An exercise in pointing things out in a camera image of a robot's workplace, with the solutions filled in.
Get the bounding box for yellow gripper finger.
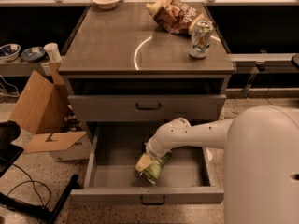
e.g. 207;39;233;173
135;154;152;172

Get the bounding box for green jalapeno chip bag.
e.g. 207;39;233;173
139;152;171;184

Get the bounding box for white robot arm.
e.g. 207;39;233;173
135;105;299;224

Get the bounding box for open middle drawer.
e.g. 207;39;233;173
71;123;223;205

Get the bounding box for closed top drawer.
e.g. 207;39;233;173
68;94;226;122

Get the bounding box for grey drawer cabinet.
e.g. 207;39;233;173
59;3;235;136

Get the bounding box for brown chip bag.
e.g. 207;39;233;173
146;0;206;35

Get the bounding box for white bowl on counter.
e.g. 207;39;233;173
92;0;120;10

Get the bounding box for open cardboard box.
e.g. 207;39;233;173
9;71;92;161

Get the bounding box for black monitor device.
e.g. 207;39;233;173
0;121;23;177

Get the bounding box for green white soda can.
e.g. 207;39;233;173
190;20;213;59

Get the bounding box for white paper cup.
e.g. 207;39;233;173
44;43;61;63

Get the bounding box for blue bowl right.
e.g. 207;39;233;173
21;47;46;63

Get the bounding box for blue white bowl left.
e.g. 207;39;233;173
0;44;21;62

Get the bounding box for black stand with cable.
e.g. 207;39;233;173
0;165;79;224

